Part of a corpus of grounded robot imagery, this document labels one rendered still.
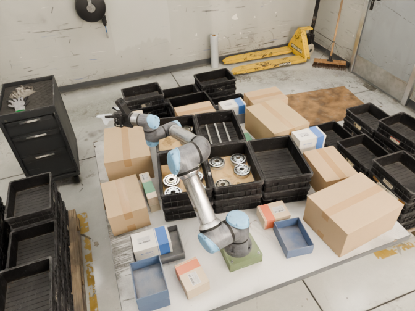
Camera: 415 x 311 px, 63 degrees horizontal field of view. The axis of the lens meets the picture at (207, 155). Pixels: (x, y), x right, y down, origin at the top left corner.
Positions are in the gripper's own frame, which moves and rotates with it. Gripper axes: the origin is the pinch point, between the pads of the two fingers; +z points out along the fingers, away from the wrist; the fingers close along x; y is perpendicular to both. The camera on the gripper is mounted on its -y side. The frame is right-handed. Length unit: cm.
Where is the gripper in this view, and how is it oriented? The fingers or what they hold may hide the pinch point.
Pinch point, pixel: (104, 110)
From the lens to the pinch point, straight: 209.6
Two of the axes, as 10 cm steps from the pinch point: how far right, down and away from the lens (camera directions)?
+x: 3.9, -4.6, 8.0
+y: 0.3, 8.7, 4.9
